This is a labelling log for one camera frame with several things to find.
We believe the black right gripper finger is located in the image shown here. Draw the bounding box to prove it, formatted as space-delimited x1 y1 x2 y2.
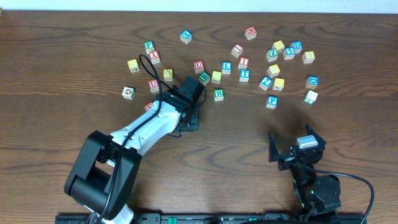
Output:
268 133 279 162
306 123 326 146

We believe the red E wooden block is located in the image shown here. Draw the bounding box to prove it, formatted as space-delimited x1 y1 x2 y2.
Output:
144 103 152 111

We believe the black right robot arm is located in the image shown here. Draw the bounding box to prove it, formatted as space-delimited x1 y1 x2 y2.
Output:
269 124 341 220

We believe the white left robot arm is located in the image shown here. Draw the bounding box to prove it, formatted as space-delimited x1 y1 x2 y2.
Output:
64 77 205 223

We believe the green R wooden block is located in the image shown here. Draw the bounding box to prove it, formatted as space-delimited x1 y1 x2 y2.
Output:
214 89 224 101

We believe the green white Z block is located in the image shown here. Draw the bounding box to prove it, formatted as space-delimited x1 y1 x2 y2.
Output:
304 90 318 105

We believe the green B wooden block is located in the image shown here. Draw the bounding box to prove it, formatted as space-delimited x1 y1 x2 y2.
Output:
198 72 211 86

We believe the blue P wooden block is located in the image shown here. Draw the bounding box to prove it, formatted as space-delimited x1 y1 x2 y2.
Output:
266 96 279 109

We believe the yellow block beside B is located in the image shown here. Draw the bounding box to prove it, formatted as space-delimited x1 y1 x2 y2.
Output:
211 71 222 84

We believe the red U block near left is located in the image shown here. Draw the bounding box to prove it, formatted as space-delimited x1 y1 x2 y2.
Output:
148 80 160 93

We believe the red u block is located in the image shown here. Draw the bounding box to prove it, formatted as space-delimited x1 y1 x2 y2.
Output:
194 60 205 74
148 80 160 93

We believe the yellow O wooden block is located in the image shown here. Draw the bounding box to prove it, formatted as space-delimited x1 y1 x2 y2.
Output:
163 68 174 82

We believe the red U block centre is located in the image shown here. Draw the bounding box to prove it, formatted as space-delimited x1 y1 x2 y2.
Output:
194 60 205 74

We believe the blue D block right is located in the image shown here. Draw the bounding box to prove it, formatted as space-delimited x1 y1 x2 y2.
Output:
306 76 319 90

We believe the blue d block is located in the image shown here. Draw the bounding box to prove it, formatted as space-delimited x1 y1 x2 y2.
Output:
306 76 319 90
290 40 303 54

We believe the yellow hammer wooden block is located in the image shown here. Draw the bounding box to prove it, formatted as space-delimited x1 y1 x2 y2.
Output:
273 78 285 91

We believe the blue L wooden block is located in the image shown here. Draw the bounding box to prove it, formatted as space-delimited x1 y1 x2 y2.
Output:
221 62 232 75

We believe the blue 2 wooden block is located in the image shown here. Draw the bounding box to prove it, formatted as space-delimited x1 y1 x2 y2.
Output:
259 76 272 91

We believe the soccer ball O wooden block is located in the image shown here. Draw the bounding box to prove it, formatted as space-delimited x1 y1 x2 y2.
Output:
122 86 136 100

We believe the blue T wooden block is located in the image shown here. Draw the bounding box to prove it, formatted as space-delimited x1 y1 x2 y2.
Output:
239 70 251 82

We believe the red X wooden block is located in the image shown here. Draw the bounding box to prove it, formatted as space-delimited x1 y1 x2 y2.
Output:
149 50 160 64

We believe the yellow block mid right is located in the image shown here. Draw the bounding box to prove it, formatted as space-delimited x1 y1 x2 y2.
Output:
267 64 280 78

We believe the red I block lower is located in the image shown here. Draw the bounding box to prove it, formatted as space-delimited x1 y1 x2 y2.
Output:
238 57 249 70

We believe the red i block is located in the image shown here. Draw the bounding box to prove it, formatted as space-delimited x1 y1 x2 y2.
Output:
231 44 244 58
238 57 249 70

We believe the yellow G wooden block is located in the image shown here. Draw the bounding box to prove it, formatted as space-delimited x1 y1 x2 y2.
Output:
127 59 139 73

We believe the red I block upper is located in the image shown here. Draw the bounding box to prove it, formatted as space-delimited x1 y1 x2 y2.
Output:
231 44 244 58

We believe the yellow 8 wooden block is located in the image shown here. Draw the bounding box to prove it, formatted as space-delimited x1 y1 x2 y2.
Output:
302 51 315 64

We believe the green F wooden block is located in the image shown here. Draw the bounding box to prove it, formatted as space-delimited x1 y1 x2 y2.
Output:
144 40 155 54

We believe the blue X wooden block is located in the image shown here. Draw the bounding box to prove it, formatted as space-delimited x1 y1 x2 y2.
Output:
180 30 192 44

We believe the green Z wooden block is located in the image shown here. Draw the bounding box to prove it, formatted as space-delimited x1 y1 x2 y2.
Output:
266 49 279 62

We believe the blue 5 wooden block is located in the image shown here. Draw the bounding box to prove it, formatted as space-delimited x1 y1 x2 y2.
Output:
283 47 295 60

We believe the blue D block upper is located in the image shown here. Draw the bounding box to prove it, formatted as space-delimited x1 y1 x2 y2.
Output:
290 40 303 54

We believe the yellow block behind Z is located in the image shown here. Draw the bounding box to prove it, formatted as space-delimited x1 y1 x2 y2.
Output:
272 40 285 54

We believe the red block far back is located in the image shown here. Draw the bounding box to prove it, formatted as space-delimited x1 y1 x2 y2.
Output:
245 27 257 40

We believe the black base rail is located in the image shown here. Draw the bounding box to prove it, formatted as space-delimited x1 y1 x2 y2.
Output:
55 211 364 224

